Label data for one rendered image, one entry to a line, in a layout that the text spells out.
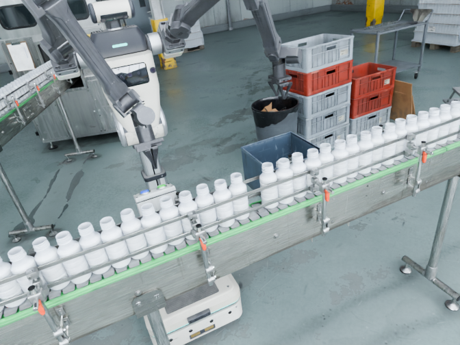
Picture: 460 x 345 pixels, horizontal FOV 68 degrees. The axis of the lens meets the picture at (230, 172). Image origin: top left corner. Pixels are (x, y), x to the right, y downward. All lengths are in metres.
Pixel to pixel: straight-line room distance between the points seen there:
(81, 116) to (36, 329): 3.87
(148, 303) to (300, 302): 1.21
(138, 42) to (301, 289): 1.66
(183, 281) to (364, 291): 1.38
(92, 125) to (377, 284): 3.84
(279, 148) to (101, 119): 3.26
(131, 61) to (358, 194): 1.03
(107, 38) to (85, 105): 3.28
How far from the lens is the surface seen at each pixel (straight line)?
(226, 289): 1.96
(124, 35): 1.55
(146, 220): 1.05
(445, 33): 8.09
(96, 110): 4.79
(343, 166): 1.31
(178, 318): 1.92
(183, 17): 1.40
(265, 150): 1.87
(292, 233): 1.29
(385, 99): 4.31
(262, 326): 2.12
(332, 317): 2.16
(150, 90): 1.51
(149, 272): 1.12
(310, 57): 3.29
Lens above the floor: 1.72
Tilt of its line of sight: 30 degrees down
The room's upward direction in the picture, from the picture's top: 8 degrees counter-clockwise
